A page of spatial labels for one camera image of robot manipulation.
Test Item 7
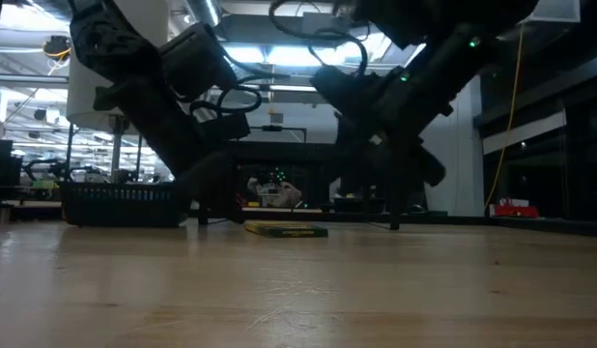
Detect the black plastic basket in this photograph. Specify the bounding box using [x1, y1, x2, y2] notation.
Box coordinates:
[59, 181, 193, 228]

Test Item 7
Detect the black aluminium table frame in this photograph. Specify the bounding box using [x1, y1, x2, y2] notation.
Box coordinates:
[157, 206, 597, 239]

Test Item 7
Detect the red box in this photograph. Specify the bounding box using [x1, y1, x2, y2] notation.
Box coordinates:
[489, 196, 540, 219]

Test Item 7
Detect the Crayola crayon box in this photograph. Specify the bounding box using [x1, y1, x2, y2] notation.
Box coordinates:
[243, 220, 329, 240]

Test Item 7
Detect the person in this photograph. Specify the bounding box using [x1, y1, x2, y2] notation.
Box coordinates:
[246, 176, 303, 209]

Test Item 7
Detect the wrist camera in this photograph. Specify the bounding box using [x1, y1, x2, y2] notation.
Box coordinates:
[157, 21, 241, 103]
[310, 65, 383, 123]

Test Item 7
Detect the metal lamp pole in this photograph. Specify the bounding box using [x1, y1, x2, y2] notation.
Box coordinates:
[109, 114, 131, 185]

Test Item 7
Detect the white air vent unit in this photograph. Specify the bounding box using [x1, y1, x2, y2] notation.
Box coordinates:
[520, 0, 583, 25]

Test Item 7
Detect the long ceiling light bar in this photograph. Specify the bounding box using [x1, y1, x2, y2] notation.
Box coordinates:
[259, 81, 324, 96]

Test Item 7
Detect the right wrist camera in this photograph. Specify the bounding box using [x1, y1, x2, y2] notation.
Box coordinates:
[310, 65, 383, 123]

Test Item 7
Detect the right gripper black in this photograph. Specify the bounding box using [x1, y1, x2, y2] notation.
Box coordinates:
[336, 115, 447, 197]

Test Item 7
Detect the dark monitor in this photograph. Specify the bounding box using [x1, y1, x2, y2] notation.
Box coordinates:
[0, 138, 14, 189]

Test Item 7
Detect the thin black camera frame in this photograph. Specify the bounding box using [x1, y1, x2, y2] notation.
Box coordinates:
[259, 125, 308, 142]

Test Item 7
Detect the black ceiling device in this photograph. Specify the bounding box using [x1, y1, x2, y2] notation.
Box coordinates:
[42, 34, 73, 62]

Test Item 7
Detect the white cylindrical lamp shade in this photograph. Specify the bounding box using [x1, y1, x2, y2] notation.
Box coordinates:
[66, 0, 170, 135]

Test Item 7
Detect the hanging yellow cable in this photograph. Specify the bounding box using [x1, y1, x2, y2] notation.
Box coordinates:
[484, 23, 529, 210]

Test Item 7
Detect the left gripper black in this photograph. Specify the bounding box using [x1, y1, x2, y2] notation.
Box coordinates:
[93, 76, 246, 226]

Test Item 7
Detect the black mesh desk shelf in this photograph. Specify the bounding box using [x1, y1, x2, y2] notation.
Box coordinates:
[197, 139, 401, 231]

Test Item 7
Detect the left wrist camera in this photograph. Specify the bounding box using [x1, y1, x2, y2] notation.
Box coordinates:
[157, 21, 241, 103]

